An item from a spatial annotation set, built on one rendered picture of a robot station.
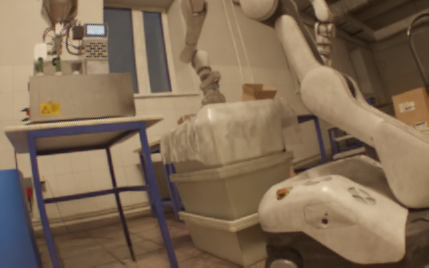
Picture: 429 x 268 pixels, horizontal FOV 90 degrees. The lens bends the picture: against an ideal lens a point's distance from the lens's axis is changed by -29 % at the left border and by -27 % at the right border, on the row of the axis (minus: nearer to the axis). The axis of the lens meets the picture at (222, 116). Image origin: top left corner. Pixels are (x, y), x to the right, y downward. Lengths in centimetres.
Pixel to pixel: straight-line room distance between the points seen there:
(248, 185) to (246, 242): 25
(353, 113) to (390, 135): 13
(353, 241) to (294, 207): 19
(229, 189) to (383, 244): 66
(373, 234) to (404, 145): 26
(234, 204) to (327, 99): 56
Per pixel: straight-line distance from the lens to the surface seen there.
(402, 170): 82
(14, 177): 147
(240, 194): 115
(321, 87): 87
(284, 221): 79
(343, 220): 72
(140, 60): 403
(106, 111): 144
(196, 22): 121
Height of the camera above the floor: 48
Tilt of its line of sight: 8 degrees up
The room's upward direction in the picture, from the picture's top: 12 degrees counter-clockwise
